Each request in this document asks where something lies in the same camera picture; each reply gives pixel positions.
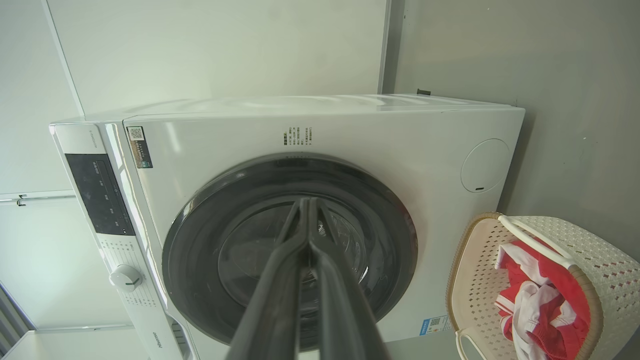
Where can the white washer control knob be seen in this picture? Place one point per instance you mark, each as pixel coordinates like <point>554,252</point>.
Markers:
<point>125,278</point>

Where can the dark round washer door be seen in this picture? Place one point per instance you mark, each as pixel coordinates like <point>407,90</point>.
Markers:
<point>210,240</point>

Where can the printed text label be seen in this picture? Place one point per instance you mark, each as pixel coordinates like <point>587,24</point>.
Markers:
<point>297,136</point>

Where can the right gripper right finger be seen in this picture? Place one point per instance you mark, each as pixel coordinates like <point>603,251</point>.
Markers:
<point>345,320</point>

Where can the red and white garment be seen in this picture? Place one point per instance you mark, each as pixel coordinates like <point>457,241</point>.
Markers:
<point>565,295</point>

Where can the blue energy label sticker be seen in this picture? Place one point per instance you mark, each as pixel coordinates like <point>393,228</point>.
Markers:
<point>435,325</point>

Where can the round filter cover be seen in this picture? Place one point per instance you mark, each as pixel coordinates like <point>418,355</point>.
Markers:
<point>485,165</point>

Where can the thin metal rail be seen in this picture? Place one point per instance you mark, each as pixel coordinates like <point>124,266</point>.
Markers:
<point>40,198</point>

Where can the black washer display panel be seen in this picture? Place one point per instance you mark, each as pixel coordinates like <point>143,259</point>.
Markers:
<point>97,195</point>

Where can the white front-load washing machine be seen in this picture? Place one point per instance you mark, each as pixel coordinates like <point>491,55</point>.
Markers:
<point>350,130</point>

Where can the beige perforated laundry basket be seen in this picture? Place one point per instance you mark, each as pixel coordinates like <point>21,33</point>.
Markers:
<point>600,250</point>

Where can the dark QR code sticker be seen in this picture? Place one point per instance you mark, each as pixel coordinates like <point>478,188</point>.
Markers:
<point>140,150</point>

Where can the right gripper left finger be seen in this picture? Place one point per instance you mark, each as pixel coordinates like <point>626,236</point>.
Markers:
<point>272,310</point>

